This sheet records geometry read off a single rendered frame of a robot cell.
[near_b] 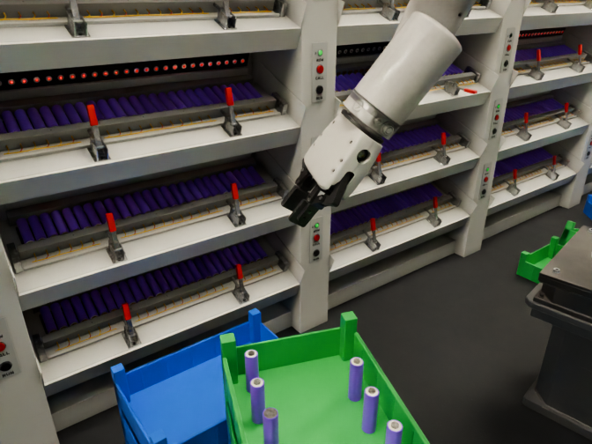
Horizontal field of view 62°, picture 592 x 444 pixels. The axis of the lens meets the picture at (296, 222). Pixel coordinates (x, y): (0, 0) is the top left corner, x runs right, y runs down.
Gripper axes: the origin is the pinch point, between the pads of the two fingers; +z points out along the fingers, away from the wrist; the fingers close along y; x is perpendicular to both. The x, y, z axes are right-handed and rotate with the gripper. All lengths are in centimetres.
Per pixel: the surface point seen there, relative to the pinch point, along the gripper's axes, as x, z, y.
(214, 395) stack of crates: -9.0, 39.0, -3.2
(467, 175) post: -83, -16, 56
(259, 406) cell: 1.5, 18.3, -22.9
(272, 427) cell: 3.0, 15.7, -28.0
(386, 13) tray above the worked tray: -20, -34, 50
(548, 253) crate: -120, -12, 39
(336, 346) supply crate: -12.0, 12.5, -13.9
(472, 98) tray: -63, -34, 55
